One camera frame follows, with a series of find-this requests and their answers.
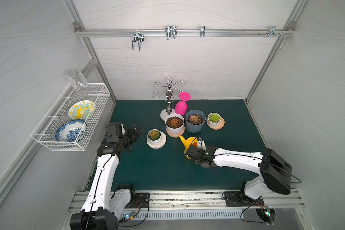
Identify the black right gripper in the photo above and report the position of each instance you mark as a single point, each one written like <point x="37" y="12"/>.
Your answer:
<point x="192" y="151"/>

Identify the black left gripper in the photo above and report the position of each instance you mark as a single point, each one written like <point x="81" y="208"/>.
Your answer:
<point x="131" y="134"/>

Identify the yellow watering can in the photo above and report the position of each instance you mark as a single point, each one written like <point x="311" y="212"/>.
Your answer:
<point x="187" y="143"/>

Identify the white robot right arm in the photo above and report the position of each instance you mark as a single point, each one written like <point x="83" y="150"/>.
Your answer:
<point x="273" y="172"/>

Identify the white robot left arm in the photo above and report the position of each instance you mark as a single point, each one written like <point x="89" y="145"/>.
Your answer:
<point x="103" y="210"/>

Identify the white pot yellow-orange succulent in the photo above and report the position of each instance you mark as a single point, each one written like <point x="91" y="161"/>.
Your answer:
<point x="154" y="137"/>

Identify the grey-blue pot pink succulent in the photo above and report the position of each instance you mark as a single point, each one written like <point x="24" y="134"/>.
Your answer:
<point x="195" y="120"/>

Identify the white ribbed pot red succulent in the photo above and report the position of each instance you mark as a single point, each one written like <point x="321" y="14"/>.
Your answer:
<point x="174" y="121"/>

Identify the small white pot green succulent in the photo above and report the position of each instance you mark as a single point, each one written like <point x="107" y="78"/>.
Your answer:
<point x="214" y="120"/>

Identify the terracotta speckled saucer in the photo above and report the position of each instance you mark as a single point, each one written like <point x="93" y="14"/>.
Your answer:
<point x="175" y="133"/>

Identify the white faceted saucer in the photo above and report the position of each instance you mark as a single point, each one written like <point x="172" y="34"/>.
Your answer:
<point x="161" y="144"/>

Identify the peach faceted saucer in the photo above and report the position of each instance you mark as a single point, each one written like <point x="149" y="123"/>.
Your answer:
<point x="220" y="125"/>

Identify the chrome glass holder stand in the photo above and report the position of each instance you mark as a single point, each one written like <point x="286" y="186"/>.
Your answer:
<point x="169" y="87"/>

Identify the yellow green patterned plate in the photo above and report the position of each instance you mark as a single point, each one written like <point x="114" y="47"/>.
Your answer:
<point x="81" y="110"/>

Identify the blue white patterned plate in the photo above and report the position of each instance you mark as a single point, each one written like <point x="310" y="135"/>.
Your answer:
<point x="70" y="131"/>

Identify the clear drinking glass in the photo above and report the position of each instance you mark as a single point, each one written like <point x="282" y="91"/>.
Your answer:
<point x="77" y="79"/>

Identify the green circuit board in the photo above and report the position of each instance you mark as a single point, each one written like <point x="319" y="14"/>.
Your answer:
<point x="131" y="215"/>

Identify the metal hook clamp left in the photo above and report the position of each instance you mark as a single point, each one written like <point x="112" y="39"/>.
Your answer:
<point x="138" y="39"/>

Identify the metal hook clamp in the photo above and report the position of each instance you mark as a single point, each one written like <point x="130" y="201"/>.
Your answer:
<point x="170" y="32"/>
<point x="138" y="39"/>

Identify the metal hook clamp middle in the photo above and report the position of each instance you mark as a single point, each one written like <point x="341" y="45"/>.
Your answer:
<point x="170" y="32"/>

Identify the small metal clip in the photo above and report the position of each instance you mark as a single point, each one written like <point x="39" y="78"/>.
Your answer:
<point x="202" y="31"/>

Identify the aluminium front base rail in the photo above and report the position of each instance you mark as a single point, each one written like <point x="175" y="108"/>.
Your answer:
<point x="205" y="204"/>

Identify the white wire basket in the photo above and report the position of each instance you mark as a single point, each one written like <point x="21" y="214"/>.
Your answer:
<point x="57" y="116"/>

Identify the metal bracket right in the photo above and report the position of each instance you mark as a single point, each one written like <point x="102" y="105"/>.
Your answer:
<point x="272" y="32"/>

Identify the aluminium top rail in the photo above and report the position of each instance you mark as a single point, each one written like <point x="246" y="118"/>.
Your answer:
<point x="155" y="33"/>

